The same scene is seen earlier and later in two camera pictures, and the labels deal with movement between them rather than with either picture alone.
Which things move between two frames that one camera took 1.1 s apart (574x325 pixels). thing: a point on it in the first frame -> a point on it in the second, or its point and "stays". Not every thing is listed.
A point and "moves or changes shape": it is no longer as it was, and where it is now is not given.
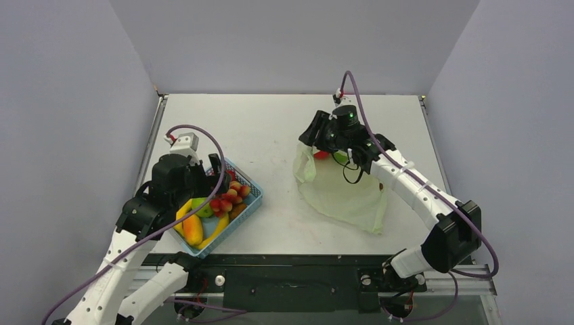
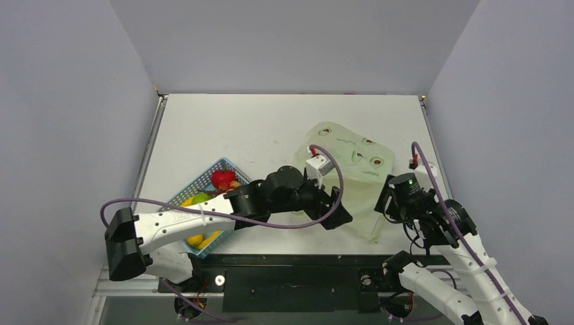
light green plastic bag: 340,189 moves or changes shape
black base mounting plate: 294,284 stays
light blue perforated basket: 217,168 stays
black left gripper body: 200,184 -> 308,199
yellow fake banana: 223,225 stays
